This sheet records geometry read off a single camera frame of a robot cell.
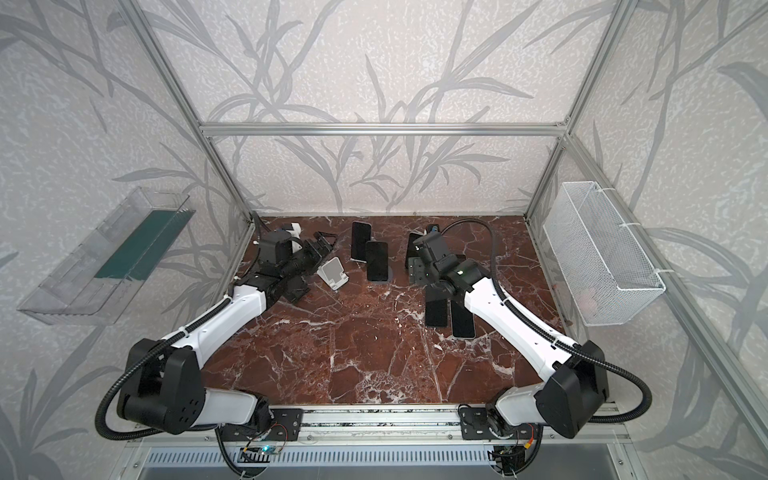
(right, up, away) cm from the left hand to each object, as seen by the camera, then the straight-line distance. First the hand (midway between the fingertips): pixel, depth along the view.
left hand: (337, 235), depth 83 cm
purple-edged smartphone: (+4, +1, +17) cm, 18 cm away
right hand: (+25, -6, -2) cm, 26 cm away
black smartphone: (+29, -23, +12) cm, 39 cm away
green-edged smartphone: (+22, -5, +17) cm, 28 cm away
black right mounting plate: (+37, -47, -10) cm, 61 cm away
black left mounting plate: (-10, -47, -11) cm, 49 cm away
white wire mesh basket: (+61, -8, -23) cm, 66 cm away
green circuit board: (-13, -51, -14) cm, 55 cm away
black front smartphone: (+37, -26, +8) cm, 46 cm away
